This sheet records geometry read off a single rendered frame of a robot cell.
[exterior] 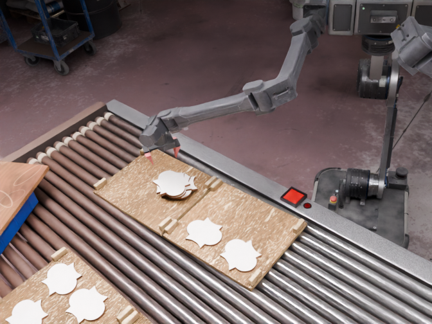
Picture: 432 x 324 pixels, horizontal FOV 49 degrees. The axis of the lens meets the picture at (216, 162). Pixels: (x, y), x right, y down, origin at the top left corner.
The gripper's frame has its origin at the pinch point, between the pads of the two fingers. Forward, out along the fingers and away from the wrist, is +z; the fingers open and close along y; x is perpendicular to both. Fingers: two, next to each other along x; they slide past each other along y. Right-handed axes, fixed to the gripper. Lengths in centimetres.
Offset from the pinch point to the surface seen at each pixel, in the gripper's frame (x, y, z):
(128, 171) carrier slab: 15.5, -14.6, 14.1
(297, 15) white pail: 281, 208, 103
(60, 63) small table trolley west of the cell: 298, -38, 97
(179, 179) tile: -5.3, 3.4, 8.1
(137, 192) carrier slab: 0.9, -13.6, 13.9
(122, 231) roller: -15.8, -24.1, 15.6
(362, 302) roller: -79, 41, 15
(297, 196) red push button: -30, 44, 14
